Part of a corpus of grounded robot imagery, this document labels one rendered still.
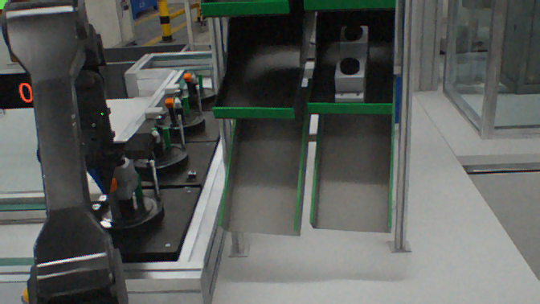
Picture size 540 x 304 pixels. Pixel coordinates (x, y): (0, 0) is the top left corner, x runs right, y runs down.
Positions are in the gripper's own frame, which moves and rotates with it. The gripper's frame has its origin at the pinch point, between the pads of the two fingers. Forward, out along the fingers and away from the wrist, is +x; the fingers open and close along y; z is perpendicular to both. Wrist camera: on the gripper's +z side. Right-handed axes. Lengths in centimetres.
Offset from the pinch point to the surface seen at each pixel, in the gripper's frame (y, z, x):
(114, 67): -65, -192, 27
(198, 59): -11, -150, 15
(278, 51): 30.3, -14.2, -16.6
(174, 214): 8.9, -8.2, 12.5
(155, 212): 6.1, -5.5, 10.5
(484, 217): 72, -22, 23
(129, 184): 2.2, -5.7, 4.6
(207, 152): 10.7, -37.9, 12.5
